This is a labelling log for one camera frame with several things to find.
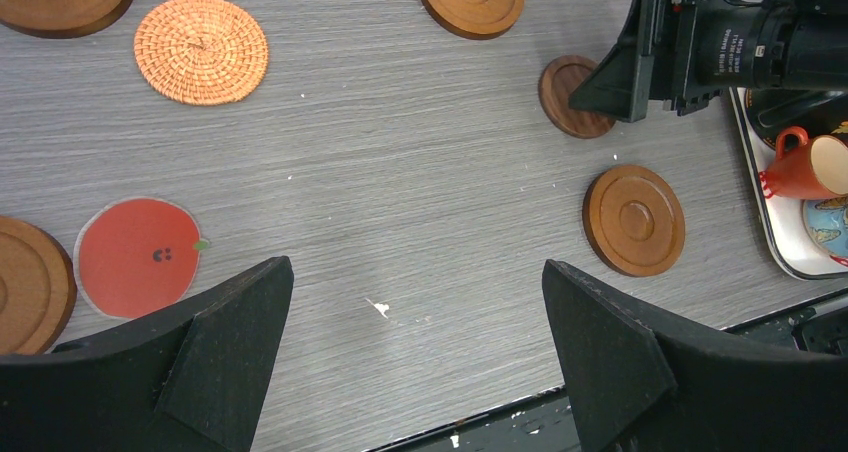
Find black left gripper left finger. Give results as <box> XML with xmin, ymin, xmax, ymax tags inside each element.
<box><xmin>1</xmin><ymin>257</ymin><xmax>294</xmax><ymax>451</ymax></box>

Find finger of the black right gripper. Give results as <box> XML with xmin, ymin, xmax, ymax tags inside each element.
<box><xmin>569</xmin><ymin>0</ymin><xmax>656</xmax><ymax>123</ymax></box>

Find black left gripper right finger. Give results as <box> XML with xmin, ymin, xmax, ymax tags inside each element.
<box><xmin>542</xmin><ymin>260</ymin><xmax>847</xmax><ymax>451</ymax></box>

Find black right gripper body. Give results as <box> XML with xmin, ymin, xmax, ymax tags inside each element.
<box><xmin>649</xmin><ymin>0</ymin><xmax>847</xmax><ymax>115</ymax></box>

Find dark walnut coaster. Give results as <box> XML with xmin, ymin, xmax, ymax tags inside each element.
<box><xmin>538</xmin><ymin>55</ymin><xmax>615</xmax><ymax>139</ymax></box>

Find red apple paper coaster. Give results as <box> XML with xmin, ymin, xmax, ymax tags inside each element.
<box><xmin>73</xmin><ymin>197</ymin><xmax>210</xmax><ymax>319</ymax></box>

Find brown ringed coaster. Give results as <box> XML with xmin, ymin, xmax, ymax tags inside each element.
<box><xmin>582</xmin><ymin>164</ymin><xmax>686</xmax><ymax>277</ymax></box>
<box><xmin>1</xmin><ymin>216</ymin><xmax>77</xmax><ymax>355</ymax></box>
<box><xmin>1</xmin><ymin>0</ymin><xmax>133</xmax><ymax>39</ymax></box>
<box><xmin>421</xmin><ymin>0</ymin><xmax>525</xmax><ymax>40</ymax></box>

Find woven rattan coaster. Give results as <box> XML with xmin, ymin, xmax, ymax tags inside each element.
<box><xmin>133</xmin><ymin>0</ymin><xmax>270</xmax><ymax>106</ymax></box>

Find small orange cup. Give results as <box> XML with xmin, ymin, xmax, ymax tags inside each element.
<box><xmin>759</xmin><ymin>126</ymin><xmax>847</xmax><ymax>200</ymax></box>

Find black floral mug red inside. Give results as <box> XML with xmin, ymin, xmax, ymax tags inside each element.
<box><xmin>743</xmin><ymin>90</ymin><xmax>847</xmax><ymax>149</ymax></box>

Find white tray black rim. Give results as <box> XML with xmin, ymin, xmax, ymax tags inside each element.
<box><xmin>729</xmin><ymin>88</ymin><xmax>847</xmax><ymax>280</ymax></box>

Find blue butterfly plate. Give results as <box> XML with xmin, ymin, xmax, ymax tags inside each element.
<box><xmin>802</xmin><ymin>197</ymin><xmax>847</xmax><ymax>259</ymax></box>

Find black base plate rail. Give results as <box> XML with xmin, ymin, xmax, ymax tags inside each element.
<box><xmin>378</xmin><ymin>290</ymin><xmax>847</xmax><ymax>451</ymax></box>

